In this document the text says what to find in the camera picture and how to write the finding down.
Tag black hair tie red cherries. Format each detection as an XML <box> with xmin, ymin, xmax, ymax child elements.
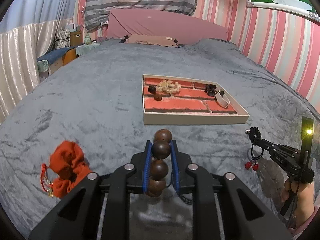
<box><xmin>245</xmin><ymin>144</ymin><xmax>264</xmax><ymax>171</ymax></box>

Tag orange red scrunchie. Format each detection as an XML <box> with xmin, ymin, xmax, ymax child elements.
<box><xmin>49</xmin><ymin>140</ymin><xmax>92</xmax><ymax>198</ymax></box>

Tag gold silver wrist watch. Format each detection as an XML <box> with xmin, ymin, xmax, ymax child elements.
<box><xmin>215</xmin><ymin>90</ymin><xmax>230</xmax><ymax>109</ymax></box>

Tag brown wooden bead bracelet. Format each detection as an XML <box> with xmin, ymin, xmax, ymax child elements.
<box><xmin>145</xmin><ymin>128</ymin><xmax>174</xmax><ymax>198</ymax></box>

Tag black hair claw clip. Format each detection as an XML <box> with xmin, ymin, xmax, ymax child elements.
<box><xmin>204</xmin><ymin>84</ymin><xmax>216</xmax><ymax>97</ymax></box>

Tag beige satin scrunchie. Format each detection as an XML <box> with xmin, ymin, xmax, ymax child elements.
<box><xmin>156</xmin><ymin>80</ymin><xmax>182</xmax><ymax>95</ymax></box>

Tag right hand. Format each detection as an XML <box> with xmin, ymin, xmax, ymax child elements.
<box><xmin>281</xmin><ymin>178</ymin><xmax>315</xmax><ymax>227</ymax></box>

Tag grey plush bed blanket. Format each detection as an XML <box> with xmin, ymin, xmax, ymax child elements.
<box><xmin>1</xmin><ymin>39</ymin><xmax>319</xmax><ymax>238</ymax></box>

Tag pink headboard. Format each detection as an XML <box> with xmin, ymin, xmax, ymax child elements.
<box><xmin>107</xmin><ymin>9</ymin><xmax>228</xmax><ymax>44</ymax></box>

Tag blue folded cloth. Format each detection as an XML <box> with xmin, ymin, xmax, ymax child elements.
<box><xmin>36</xmin><ymin>46</ymin><xmax>76</xmax><ymax>64</ymax></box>

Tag white shiny curtain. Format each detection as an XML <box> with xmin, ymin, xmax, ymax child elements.
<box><xmin>0</xmin><ymin>18</ymin><xmax>73</xmax><ymax>122</ymax></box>

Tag brown cardboard box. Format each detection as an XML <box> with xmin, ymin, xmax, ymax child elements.
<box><xmin>70</xmin><ymin>31</ymin><xmax>83</xmax><ymax>47</ymax></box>

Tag red string bracelet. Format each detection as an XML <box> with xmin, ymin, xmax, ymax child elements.
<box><xmin>39</xmin><ymin>162</ymin><xmax>54</xmax><ymax>197</ymax></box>

